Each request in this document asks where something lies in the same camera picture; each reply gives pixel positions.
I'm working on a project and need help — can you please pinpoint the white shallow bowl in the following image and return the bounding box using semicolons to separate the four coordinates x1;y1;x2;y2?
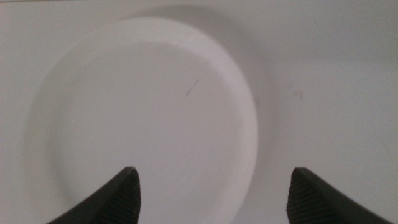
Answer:
24;17;259;224

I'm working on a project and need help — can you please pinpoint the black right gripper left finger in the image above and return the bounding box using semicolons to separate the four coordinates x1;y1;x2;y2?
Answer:
46;166;142;224

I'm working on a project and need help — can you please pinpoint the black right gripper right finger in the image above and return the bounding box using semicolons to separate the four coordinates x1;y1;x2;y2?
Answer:
285;167;394;224

